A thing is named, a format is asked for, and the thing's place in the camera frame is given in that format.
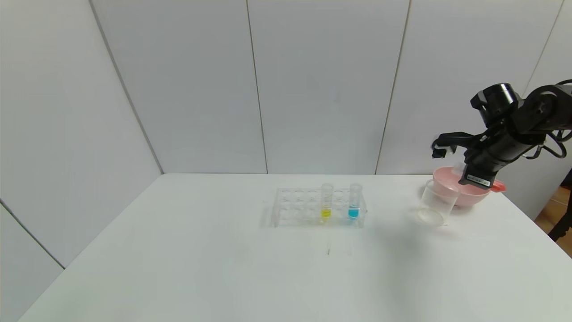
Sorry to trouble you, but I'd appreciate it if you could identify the clear plastic beaker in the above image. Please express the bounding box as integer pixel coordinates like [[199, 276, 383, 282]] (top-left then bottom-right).
[[417, 180, 458, 226]]

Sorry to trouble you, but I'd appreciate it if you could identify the yellow pigment test tube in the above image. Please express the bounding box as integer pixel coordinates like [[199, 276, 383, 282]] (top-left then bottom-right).
[[320, 183, 334, 220]]

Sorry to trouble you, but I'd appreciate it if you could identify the red pigment test tube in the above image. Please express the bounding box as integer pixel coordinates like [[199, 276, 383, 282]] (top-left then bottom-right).
[[450, 162, 507, 194]]

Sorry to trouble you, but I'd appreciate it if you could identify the blue pigment test tube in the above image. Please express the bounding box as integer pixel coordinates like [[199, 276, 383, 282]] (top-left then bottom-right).
[[349, 183, 362, 220]]

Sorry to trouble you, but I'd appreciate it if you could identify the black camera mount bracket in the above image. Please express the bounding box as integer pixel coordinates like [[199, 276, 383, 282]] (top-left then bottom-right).
[[440, 132, 475, 150]]

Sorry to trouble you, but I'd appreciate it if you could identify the clear acrylic test tube rack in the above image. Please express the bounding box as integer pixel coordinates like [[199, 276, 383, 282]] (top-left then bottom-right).
[[272, 187, 367, 229]]

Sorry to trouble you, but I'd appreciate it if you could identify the black metal furniture frame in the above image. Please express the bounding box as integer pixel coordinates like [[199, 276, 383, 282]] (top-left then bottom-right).
[[547, 168, 572, 242]]

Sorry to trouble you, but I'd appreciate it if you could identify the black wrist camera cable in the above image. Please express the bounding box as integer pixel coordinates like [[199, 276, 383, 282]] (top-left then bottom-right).
[[527, 80, 572, 160]]

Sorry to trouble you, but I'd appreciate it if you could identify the pink bowl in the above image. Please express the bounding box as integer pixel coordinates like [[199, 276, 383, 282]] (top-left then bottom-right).
[[432, 167, 491, 207]]

